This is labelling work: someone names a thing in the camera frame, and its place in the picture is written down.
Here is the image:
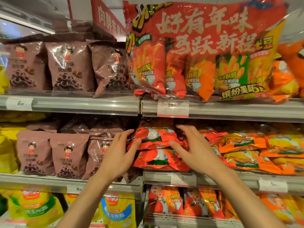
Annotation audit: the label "pile of yellow snack packets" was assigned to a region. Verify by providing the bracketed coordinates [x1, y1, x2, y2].
[0, 111, 47, 174]
[0, 65, 10, 95]

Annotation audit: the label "row of brown snack packets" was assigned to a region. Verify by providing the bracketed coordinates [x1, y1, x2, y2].
[16, 115, 143, 183]
[1, 20, 133, 98]

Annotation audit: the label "large red multipack snack bag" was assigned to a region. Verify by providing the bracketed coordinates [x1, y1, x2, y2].
[122, 0, 289, 102]

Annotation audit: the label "red tomato chip bags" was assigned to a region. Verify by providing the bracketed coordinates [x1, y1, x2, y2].
[132, 118, 234, 173]
[147, 185, 225, 220]

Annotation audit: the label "person's left forearm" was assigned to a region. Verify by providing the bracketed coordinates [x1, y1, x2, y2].
[56, 174, 112, 228]

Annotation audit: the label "person's right forearm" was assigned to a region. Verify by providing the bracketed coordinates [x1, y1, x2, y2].
[210, 169, 287, 228]

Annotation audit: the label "white price tag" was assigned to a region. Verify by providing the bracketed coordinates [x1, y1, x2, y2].
[6, 97, 34, 111]
[156, 99, 190, 118]
[66, 185, 82, 194]
[258, 178, 288, 193]
[170, 172, 197, 187]

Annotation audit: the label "orange chef snack packet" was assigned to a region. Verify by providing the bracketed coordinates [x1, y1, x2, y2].
[267, 53, 300, 102]
[276, 40, 304, 99]

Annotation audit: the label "person's right hand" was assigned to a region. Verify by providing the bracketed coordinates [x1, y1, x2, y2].
[168, 125, 229, 180]

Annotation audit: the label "orange chip bags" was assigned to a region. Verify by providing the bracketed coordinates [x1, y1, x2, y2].
[217, 123, 304, 176]

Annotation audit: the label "dark green snack packet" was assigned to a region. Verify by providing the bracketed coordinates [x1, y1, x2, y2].
[0, 194, 8, 216]

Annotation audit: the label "red hanging sign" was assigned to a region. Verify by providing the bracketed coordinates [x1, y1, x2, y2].
[90, 0, 128, 42]

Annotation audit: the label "person's left hand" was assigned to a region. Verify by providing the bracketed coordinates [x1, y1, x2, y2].
[94, 129, 142, 186]

